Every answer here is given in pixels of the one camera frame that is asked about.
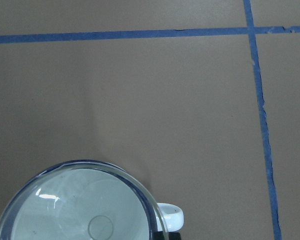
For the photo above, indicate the clear glass funnel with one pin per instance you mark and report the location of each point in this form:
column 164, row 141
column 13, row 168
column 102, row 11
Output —
column 77, row 207

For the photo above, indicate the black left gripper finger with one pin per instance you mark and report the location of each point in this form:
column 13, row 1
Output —
column 159, row 235

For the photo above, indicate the white enamel cup blue rim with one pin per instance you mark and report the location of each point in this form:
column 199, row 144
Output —
column 172, row 216

